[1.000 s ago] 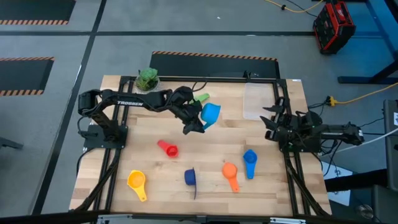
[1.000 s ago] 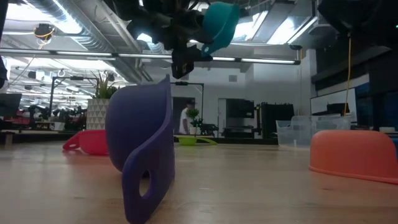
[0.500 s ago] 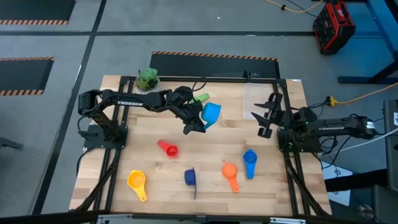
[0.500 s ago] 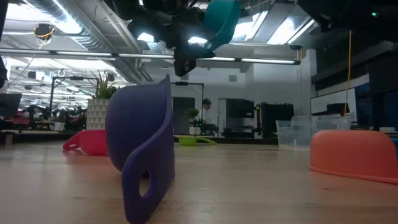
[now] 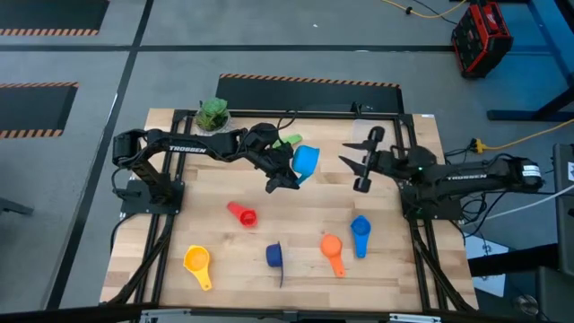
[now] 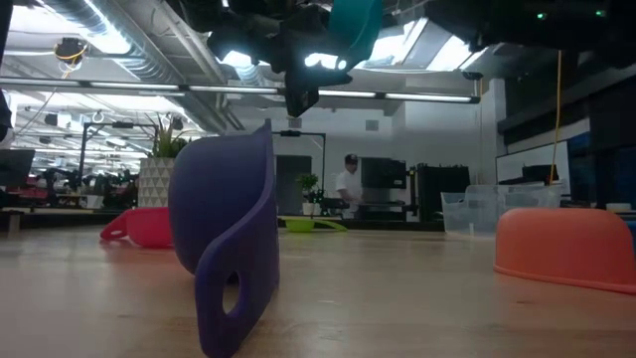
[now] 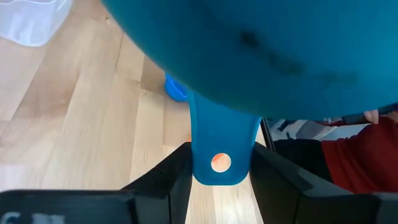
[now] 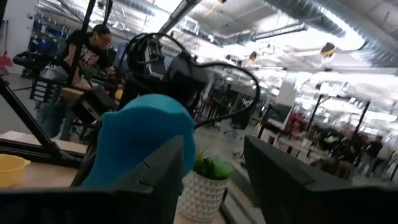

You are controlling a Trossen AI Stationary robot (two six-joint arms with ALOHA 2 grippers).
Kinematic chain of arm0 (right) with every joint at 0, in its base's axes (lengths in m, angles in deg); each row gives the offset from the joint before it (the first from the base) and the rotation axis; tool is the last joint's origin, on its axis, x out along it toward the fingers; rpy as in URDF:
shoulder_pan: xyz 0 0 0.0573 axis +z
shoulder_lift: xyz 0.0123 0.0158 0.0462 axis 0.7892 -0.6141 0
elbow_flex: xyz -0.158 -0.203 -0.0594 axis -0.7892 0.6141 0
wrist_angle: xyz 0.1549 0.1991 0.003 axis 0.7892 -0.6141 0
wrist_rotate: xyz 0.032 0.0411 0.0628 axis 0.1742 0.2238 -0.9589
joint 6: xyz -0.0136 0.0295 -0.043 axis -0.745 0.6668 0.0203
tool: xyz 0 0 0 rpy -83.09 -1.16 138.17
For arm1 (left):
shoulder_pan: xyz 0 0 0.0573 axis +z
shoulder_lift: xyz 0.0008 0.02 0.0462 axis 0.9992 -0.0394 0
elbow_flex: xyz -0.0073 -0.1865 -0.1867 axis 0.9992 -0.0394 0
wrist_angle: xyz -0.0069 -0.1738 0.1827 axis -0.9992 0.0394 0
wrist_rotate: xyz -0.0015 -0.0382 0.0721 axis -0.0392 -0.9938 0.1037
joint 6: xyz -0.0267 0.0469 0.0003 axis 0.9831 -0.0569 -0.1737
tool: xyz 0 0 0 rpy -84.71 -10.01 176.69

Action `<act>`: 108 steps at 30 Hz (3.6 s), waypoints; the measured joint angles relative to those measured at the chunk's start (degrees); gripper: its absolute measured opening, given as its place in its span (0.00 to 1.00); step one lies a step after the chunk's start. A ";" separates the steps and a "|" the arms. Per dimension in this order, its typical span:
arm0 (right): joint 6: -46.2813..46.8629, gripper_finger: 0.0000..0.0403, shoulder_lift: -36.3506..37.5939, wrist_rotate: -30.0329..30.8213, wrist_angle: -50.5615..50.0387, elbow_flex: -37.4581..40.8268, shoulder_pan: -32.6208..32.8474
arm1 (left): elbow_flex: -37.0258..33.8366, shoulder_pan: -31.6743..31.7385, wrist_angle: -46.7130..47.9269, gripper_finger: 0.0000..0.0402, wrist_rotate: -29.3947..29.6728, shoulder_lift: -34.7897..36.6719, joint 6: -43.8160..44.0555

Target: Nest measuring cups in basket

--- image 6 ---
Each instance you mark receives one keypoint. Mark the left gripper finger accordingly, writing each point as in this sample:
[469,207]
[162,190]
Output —
[300,97]
[334,77]

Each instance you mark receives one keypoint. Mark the teal measuring cup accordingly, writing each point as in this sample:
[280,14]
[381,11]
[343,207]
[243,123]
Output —
[355,25]

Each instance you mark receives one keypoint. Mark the green measuring cup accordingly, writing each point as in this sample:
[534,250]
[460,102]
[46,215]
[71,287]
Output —
[299,225]

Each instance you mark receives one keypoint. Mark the purple measuring cup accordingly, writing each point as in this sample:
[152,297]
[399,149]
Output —
[218,199]

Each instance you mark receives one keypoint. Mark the clear plastic basket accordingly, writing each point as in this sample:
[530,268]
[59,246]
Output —
[472,214]

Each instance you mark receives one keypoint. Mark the red measuring cup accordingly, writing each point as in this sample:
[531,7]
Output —
[144,226]

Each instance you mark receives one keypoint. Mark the orange measuring cup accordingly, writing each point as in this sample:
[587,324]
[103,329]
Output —
[566,243]

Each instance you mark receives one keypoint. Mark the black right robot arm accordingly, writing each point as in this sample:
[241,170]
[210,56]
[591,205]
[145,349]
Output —
[606,30]

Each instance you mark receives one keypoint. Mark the linear ceiling light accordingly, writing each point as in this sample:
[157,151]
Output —
[124,85]
[422,97]
[233,90]

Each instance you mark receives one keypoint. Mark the small potted green plant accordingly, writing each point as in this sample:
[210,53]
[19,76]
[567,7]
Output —
[308,181]

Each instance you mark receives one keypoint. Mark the dark grey door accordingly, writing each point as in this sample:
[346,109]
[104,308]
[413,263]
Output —
[293,184]

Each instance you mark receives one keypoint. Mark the person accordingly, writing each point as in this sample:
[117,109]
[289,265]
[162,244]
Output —
[349,186]

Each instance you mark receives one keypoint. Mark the whiteboard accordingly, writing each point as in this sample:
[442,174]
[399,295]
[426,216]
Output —
[526,161]

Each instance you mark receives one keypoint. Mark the black cabinet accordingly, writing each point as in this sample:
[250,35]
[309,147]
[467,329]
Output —
[442,191]

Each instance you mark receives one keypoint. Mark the succulent in patterned white pot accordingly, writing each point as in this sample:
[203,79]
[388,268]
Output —
[156,184]

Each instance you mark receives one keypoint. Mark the black desk monitor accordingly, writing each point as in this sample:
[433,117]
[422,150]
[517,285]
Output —
[15,169]

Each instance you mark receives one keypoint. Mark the black metal stand frame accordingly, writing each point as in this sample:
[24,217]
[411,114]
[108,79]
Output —
[122,125]
[298,133]

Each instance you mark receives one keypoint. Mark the black security camera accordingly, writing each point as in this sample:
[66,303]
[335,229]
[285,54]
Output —
[472,75]

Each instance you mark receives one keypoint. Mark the black wall monitor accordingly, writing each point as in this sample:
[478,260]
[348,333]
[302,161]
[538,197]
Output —
[382,173]

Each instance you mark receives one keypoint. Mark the silver spiral air duct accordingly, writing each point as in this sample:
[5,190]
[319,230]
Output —
[99,20]

